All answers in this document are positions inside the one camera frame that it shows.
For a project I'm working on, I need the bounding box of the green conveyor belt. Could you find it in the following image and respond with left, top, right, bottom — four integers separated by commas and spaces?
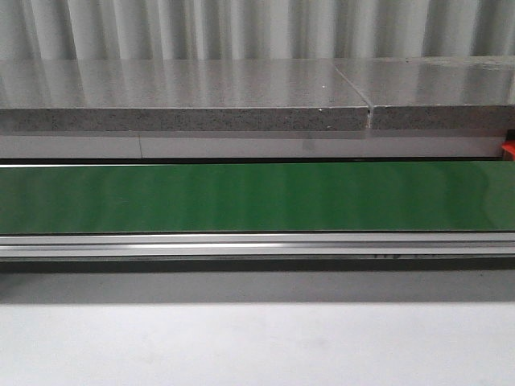
1, 161, 514, 235

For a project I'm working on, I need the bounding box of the aluminium conveyor side rail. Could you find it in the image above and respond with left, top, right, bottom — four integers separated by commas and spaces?
1, 232, 514, 262

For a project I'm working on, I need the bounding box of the grey stone slab left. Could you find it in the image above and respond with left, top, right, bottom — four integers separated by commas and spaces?
1, 60, 369, 133

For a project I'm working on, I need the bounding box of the grey stone slab right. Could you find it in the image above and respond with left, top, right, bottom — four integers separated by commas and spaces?
334, 55, 514, 136

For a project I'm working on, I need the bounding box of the white panel below slabs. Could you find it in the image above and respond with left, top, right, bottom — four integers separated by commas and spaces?
1, 131, 506, 159

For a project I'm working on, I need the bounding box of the grey stone slab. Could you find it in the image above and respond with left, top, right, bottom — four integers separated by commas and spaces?
334, 55, 514, 136
1, 60, 369, 133

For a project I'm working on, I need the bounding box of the red plastic part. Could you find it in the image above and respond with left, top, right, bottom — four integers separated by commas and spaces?
501, 140, 515, 161

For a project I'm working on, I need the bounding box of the white pleated curtain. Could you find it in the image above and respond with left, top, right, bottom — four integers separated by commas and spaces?
1, 1, 514, 60

